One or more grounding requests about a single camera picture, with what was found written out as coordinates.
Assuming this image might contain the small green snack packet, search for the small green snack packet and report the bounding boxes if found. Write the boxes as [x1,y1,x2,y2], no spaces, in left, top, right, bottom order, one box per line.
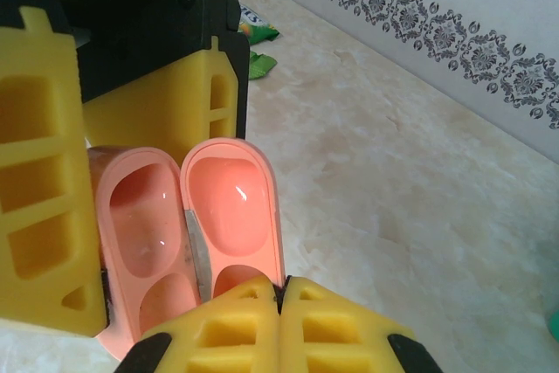
[248,52,280,81]

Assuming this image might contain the green Fox's candy bag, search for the green Fox's candy bag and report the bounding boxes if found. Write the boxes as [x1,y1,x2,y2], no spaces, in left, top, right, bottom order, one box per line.
[238,4,280,46]

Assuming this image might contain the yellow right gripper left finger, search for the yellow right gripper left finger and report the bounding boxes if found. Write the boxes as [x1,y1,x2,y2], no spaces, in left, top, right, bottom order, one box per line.
[114,273,281,373]

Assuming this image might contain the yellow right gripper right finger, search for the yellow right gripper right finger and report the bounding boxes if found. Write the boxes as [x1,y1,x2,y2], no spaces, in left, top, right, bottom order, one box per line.
[279,275,443,373]

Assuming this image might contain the pink earbud charging case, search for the pink earbud charging case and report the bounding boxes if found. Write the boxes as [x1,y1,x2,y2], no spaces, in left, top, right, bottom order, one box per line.
[86,136,288,366]

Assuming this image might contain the teal plastic mesh basket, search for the teal plastic mesh basket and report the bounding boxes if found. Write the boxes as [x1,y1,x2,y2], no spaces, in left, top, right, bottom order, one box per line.
[545,307,559,340]

